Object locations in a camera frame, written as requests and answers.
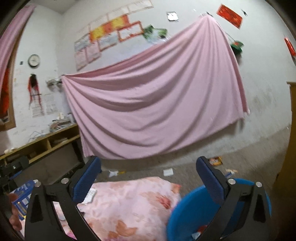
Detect pink door curtain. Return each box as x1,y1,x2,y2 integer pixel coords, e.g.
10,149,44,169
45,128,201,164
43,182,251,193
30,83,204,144
1,4,36,88

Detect red paper wall decoration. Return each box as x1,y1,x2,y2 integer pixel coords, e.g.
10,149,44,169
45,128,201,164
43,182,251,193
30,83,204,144
217,4,243,29

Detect round wall clock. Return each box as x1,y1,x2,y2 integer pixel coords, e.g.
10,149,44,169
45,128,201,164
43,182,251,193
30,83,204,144
28,54,41,68

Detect green photo poster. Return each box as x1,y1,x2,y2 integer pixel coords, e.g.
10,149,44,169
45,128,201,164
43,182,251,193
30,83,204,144
142,25,168,43

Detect floral pink quilt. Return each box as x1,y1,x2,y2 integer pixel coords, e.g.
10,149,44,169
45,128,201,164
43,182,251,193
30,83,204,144
18,176,182,241

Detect blue plastic bucket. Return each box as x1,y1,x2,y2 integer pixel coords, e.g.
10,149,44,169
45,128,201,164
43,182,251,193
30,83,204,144
166,178,271,240

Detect snack wrapper on floor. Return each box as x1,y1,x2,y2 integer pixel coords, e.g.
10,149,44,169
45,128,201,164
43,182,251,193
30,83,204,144
209,157,223,166

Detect pink hanging sheet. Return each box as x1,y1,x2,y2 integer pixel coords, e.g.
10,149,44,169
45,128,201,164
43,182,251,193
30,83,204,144
62,15,249,160

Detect small black white photo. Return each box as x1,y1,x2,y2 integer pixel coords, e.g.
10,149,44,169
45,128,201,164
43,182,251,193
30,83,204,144
166,11,179,22

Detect certificates on wall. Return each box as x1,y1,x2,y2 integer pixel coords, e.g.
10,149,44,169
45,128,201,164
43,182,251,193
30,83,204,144
74,1,154,71

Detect wooden cabinet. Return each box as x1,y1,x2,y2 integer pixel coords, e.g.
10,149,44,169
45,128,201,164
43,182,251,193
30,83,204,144
286,81,296,149

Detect person left hand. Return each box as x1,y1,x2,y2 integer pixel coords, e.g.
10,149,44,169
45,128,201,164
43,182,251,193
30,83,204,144
8,193,22,231

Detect red tassel wall ornament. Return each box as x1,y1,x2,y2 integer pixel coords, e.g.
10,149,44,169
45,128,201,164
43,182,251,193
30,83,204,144
28,73,43,109

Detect white paper scrap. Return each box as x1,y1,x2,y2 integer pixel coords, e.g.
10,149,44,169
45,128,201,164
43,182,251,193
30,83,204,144
163,168,174,177

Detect crumpled white paper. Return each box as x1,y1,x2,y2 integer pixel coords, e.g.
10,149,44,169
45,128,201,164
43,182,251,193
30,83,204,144
109,170,119,178

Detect stack of books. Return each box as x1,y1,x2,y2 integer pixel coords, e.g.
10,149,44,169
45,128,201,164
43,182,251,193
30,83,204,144
49,113,72,133

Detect green red hanging ornament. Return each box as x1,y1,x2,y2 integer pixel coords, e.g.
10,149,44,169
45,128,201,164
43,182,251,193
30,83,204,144
230,41,244,55

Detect wooden shelf desk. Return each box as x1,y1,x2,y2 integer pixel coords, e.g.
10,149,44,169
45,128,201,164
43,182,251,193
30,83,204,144
0,122,85,186

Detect blue cardboard box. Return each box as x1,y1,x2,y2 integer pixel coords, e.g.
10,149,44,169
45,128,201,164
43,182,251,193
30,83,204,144
12,179,39,221

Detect red hanging bag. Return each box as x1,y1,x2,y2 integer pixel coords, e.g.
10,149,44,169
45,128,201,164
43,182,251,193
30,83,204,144
284,37,296,58

